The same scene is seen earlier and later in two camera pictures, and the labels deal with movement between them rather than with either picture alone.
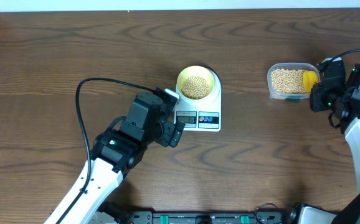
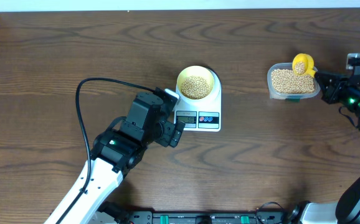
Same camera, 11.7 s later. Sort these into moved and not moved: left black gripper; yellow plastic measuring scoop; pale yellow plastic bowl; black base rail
Moved: yellow plastic measuring scoop
Not moved: pale yellow plastic bowl; left black gripper; black base rail
